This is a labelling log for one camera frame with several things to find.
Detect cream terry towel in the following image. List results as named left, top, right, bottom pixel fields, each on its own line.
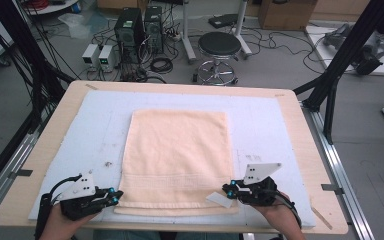
left=113, top=108, right=241, bottom=217

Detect white round table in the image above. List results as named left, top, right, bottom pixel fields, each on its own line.
left=22, top=0, right=80, bottom=16

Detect black metal frame with cables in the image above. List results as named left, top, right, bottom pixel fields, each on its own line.
left=0, top=0, right=76, bottom=135

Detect white board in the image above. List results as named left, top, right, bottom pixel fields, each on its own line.
left=304, top=24, right=384, bottom=77

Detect clear plastic bag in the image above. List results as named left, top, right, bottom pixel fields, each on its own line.
left=57, top=12, right=110, bottom=40

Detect flat black device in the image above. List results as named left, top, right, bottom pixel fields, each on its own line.
left=207, top=13, right=240, bottom=30

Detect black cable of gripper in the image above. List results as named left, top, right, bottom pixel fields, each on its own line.
left=34, top=173, right=83, bottom=240
left=273, top=191, right=303, bottom=231

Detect person's left hand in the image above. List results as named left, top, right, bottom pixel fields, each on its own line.
left=40, top=203, right=98, bottom=235

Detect white foam grid mat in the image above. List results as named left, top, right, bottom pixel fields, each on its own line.
left=28, top=90, right=317, bottom=229

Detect thin wooden stick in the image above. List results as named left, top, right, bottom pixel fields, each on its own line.
left=309, top=199, right=333, bottom=231

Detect black metal frame strut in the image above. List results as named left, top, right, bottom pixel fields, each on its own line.
left=292, top=0, right=384, bottom=145

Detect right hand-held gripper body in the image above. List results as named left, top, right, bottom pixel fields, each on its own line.
left=237, top=162, right=283, bottom=207

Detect coiled black cable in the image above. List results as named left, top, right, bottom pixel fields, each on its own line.
left=149, top=56, right=175, bottom=75

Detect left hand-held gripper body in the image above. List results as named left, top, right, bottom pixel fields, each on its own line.
left=59, top=170, right=114, bottom=222

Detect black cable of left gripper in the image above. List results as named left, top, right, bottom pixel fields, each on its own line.
left=34, top=173, right=83, bottom=240

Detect slim black computer tower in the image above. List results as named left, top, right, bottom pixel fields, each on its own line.
left=143, top=5, right=165, bottom=55

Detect person's right hand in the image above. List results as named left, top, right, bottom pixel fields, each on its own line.
left=252, top=191, right=305, bottom=235

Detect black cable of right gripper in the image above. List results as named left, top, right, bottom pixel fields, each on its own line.
left=273, top=191, right=303, bottom=231

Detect cardboard box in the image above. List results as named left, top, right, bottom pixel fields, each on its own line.
left=257, top=0, right=318, bottom=31

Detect black round stool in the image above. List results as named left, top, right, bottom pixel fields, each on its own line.
left=192, top=31, right=243, bottom=86

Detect white desk leg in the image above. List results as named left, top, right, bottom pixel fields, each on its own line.
left=231, top=0, right=253, bottom=60
left=180, top=0, right=198, bottom=65

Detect large black computer tower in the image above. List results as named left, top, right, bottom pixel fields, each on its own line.
left=113, top=7, right=146, bottom=65

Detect person's legs in jeans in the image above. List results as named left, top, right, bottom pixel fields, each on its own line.
left=92, top=229, right=240, bottom=240

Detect aluminium rail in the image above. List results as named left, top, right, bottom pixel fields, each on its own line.
left=0, top=132, right=40, bottom=228
left=300, top=101, right=377, bottom=240

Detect white power supply unit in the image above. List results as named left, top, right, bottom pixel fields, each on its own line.
left=97, top=44, right=119, bottom=73
left=81, top=43, right=101, bottom=71

